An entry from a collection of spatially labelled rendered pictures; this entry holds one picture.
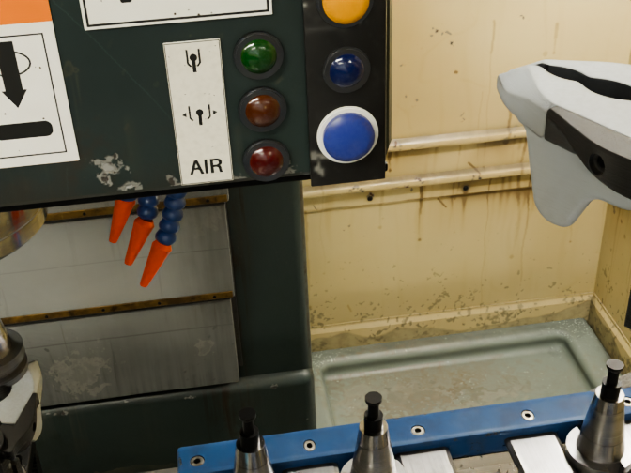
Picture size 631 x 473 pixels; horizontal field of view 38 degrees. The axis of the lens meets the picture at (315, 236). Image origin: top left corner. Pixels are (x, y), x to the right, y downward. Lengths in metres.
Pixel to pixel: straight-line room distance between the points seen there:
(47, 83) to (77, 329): 0.92
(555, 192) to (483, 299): 1.60
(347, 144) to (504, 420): 0.48
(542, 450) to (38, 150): 0.59
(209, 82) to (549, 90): 0.20
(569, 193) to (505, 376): 1.60
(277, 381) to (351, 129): 1.02
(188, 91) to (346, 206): 1.28
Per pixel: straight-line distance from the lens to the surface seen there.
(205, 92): 0.51
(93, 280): 1.35
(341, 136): 0.53
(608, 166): 0.34
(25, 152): 0.53
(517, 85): 0.40
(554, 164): 0.39
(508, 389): 1.95
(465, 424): 0.93
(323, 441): 0.91
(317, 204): 1.76
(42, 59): 0.51
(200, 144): 0.53
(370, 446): 0.83
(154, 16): 0.50
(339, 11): 0.50
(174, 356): 1.44
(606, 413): 0.89
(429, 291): 1.94
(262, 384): 1.52
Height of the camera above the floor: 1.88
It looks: 33 degrees down
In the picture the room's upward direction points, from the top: 3 degrees counter-clockwise
